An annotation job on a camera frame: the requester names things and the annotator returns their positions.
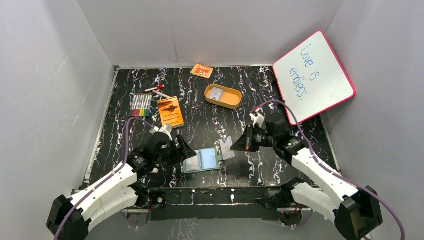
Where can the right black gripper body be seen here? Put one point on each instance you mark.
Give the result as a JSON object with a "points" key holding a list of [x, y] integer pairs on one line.
{"points": [[255, 138]]}

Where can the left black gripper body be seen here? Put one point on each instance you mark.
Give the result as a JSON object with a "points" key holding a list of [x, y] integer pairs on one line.
{"points": [[178, 147]]}

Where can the mint green card holder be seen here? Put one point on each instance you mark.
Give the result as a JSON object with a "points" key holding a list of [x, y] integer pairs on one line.
{"points": [[209, 159]]}

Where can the silver VIP card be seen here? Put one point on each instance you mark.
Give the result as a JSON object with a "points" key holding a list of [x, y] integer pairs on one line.
{"points": [[192, 164]]}

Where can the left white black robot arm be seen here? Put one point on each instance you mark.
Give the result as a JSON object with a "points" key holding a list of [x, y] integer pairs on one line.
{"points": [[73, 217]]}

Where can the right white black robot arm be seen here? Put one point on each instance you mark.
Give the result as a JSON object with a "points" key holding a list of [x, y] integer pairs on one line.
{"points": [[354, 212]]}

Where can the orange paperback book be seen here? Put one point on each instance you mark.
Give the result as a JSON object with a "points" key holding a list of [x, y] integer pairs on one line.
{"points": [[170, 112]]}

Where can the tan oval tray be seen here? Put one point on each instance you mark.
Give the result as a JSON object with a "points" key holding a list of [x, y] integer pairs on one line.
{"points": [[231, 98]]}

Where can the pack of coloured markers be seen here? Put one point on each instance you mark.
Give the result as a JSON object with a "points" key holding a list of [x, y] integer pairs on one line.
{"points": [[141, 105]]}

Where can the white marker pen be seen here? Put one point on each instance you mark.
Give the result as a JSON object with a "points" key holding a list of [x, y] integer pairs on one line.
{"points": [[161, 94]]}

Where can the red capped marker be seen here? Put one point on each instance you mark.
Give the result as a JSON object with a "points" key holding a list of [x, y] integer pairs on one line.
{"points": [[154, 88]]}

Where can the pink framed whiteboard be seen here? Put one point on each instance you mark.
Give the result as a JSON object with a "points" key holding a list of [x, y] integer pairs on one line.
{"points": [[311, 79]]}

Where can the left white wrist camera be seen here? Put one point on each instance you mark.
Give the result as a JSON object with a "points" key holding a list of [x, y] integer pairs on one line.
{"points": [[166, 129]]}

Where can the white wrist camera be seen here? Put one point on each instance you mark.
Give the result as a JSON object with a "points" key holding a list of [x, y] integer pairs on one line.
{"points": [[166, 129], [257, 118]]}

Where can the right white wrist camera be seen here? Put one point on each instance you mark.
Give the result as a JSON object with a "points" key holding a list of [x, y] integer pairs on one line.
{"points": [[257, 118]]}

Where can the black aluminium base frame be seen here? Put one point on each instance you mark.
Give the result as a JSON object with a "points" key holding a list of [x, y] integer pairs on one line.
{"points": [[263, 203]]}

